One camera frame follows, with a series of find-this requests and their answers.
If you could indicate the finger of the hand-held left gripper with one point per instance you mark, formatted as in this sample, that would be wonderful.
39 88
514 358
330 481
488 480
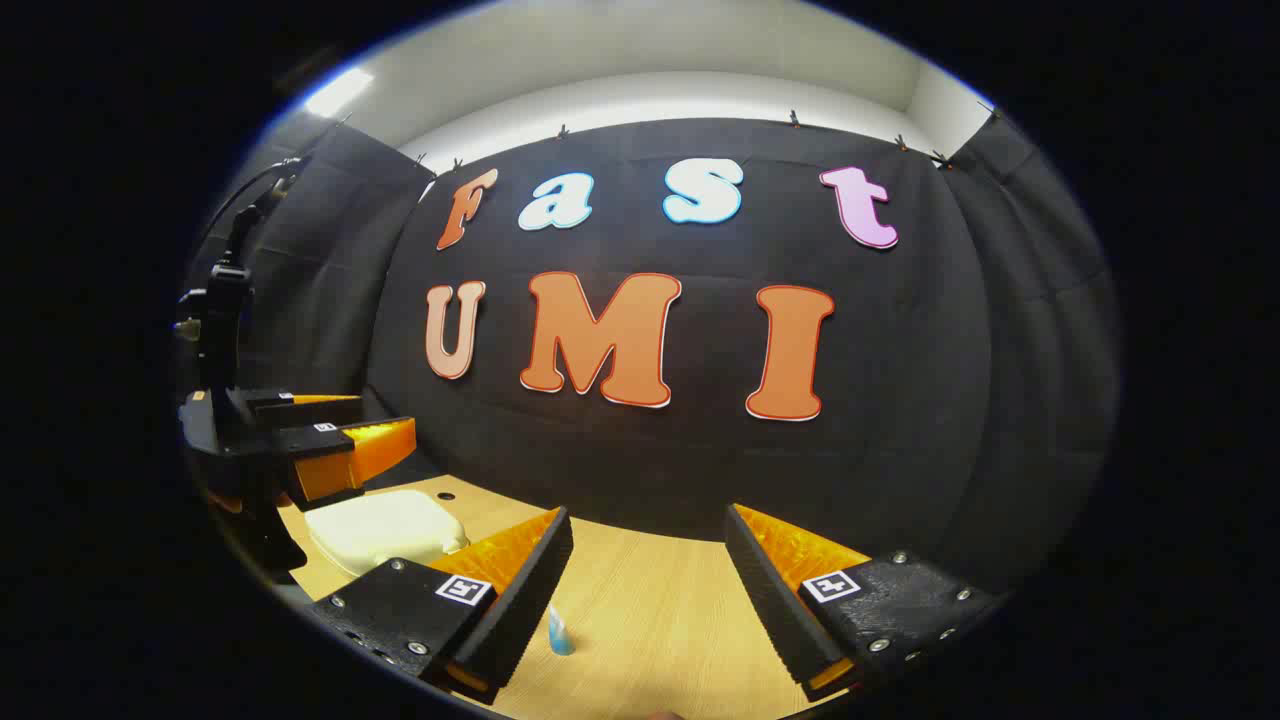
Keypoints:
350 455
300 408

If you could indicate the black backdrop cloth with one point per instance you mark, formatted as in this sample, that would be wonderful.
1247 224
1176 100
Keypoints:
700 470

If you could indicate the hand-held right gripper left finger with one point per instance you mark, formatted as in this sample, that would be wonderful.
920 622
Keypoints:
525 600

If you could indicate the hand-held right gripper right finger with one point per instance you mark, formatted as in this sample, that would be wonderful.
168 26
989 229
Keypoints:
770 600

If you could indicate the blue and white tube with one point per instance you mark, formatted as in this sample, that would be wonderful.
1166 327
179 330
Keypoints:
561 635

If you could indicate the pale yellow suitcase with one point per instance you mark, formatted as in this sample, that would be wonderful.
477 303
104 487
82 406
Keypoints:
385 530

